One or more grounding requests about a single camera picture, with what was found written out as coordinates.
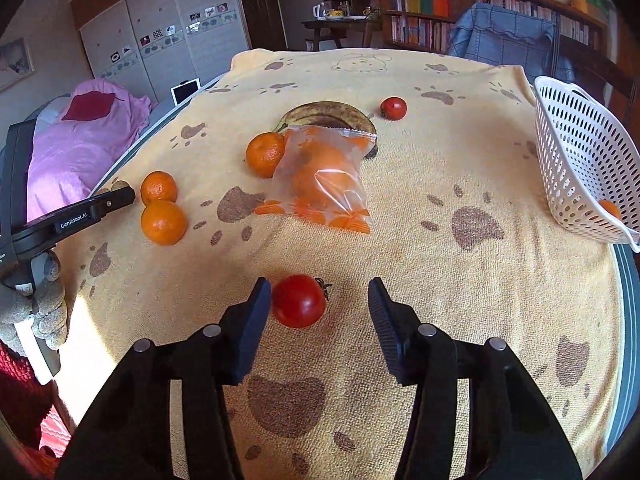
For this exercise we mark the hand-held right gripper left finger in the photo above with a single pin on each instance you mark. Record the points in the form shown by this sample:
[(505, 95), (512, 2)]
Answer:
[(252, 330)]

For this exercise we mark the yellow cup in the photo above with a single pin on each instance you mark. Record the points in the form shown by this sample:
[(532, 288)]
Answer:
[(580, 5)]

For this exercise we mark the orange mandarin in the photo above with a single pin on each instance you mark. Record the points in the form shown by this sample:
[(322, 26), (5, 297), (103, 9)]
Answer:
[(164, 222), (610, 209), (264, 154), (159, 187)]

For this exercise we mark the white plastic basket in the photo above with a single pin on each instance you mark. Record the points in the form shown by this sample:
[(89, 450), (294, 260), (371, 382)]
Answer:
[(575, 150)]

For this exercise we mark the white electric kettle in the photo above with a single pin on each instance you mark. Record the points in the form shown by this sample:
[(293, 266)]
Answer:
[(319, 11)]

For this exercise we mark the person's left hand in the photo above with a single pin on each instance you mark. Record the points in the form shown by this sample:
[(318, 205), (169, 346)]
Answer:
[(47, 310)]

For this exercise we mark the wooden bookshelf with books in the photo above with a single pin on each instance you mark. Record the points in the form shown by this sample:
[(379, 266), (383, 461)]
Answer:
[(425, 15)]

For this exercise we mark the large red tomato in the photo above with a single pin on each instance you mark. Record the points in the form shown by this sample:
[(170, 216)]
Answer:
[(298, 301)]

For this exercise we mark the white sliding wardrobe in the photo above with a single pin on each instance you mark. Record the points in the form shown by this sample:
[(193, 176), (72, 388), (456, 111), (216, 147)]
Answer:
[(160, 30)]

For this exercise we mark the yellow paw print blanket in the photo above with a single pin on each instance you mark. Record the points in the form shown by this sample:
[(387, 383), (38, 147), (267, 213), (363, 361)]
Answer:
[(425, 270)]

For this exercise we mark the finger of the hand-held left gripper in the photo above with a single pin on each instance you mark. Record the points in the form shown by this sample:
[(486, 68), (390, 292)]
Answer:
[(117, 199)]

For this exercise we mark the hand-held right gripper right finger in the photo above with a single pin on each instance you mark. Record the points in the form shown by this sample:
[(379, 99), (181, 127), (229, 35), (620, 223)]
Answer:
[(387, 330)]

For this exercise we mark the white tablet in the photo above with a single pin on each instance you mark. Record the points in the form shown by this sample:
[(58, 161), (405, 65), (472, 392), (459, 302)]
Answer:
[(185, 92)]

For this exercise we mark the pink quilt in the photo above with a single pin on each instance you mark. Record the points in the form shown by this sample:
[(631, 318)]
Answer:
[(75, 150)]

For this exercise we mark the dark wooden doorway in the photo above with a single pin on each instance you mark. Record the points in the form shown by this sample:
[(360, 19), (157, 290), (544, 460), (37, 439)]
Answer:
[(262, 5)]

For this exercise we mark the dark wooden chair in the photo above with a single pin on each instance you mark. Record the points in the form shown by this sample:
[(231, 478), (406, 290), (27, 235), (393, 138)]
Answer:
[(595, 67)]

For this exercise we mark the small red tomato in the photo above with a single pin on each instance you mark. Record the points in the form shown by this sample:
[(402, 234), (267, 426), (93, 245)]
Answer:
[(393, 108)]

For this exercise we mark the person's left forearm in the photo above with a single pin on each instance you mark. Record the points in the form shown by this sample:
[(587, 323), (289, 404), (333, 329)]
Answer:
[(22, 400)]

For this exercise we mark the wooden desk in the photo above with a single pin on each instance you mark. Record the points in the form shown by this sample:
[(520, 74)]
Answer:
[(345, 24)]

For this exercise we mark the framed wall picture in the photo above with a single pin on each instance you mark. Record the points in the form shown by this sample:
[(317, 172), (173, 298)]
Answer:
[(14, 62)]

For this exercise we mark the blue checked chair cover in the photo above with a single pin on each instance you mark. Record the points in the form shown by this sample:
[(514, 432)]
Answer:
[(505, 40)]

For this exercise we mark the grey quilted bed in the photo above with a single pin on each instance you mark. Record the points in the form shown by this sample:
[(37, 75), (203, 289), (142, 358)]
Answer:
[(159, 112)]

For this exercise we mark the spotted ripe banana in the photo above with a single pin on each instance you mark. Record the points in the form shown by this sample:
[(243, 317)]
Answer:
[(320, 111)]

